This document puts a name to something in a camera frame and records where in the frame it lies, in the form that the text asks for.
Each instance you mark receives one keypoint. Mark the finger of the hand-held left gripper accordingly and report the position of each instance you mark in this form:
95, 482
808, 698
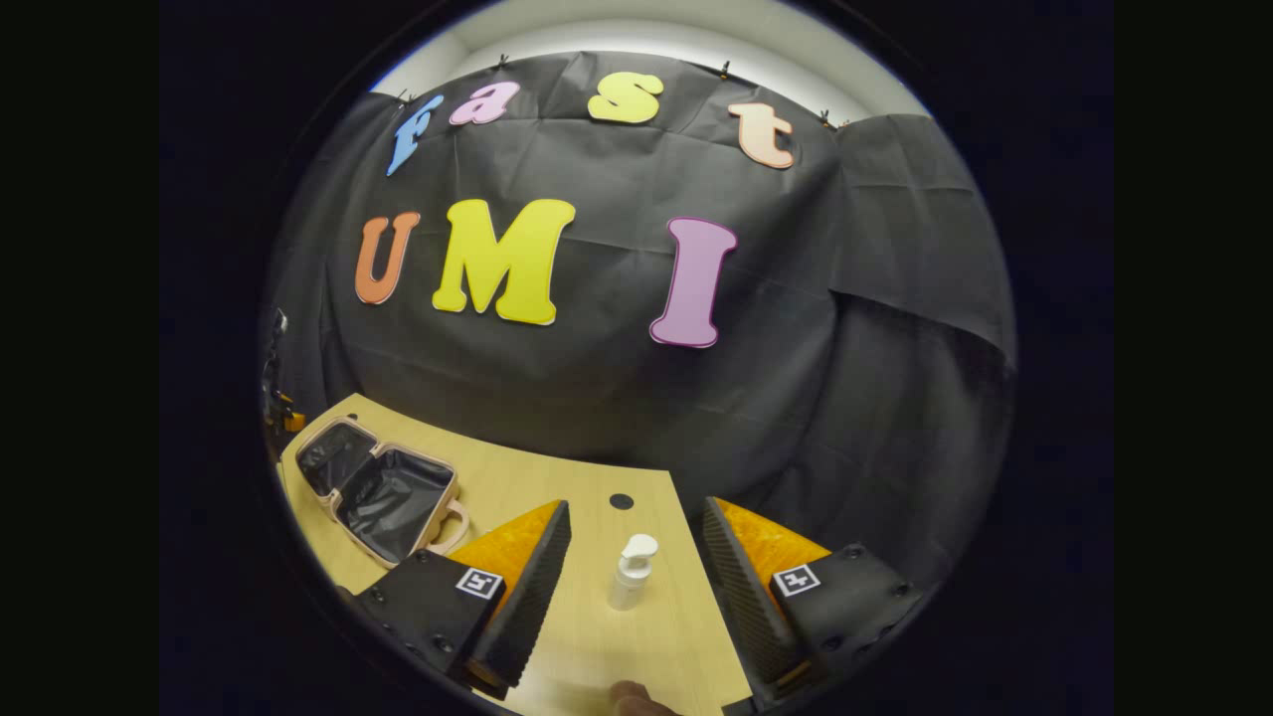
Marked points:
294, 422

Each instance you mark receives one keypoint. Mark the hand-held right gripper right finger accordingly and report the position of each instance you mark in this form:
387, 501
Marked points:
746, 607

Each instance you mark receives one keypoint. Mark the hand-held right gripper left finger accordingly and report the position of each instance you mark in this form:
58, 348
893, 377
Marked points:
522, 607

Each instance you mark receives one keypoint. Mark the white pump bottle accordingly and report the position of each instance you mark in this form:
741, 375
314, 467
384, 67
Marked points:
631, 582

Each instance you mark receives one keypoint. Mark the pink hard-shell suitcase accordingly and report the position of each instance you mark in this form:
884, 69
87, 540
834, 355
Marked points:
393, 492

